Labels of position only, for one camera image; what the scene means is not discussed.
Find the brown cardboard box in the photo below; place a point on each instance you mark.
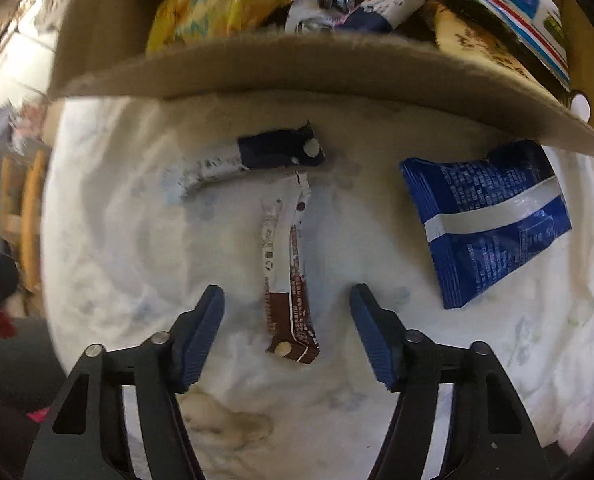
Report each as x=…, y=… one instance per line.
x=327, y=70

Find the blue packet with white seam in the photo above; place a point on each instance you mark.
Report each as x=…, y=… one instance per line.
x=477, y=260

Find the white floral bed sheet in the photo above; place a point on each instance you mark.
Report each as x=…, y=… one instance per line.
x=127, y=260

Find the wooden rack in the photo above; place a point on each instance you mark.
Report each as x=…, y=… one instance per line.
x=32, y=210

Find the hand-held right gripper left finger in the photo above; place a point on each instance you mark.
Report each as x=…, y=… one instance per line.
x=202, y=340

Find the navy and white bar packet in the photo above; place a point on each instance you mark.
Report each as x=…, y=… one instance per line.
x=277, y=152

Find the brown and white bar packet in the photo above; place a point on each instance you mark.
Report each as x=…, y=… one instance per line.
x=287, y=310

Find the small white round object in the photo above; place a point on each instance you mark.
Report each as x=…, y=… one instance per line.
x=579, y=105

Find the yellow snack packet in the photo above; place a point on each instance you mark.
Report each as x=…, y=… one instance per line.
x=217, y=10

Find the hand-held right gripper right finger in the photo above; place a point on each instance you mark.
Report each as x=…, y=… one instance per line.
x=377, y=340

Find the yellow peanut packet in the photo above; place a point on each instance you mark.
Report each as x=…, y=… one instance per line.
x=477, y=45

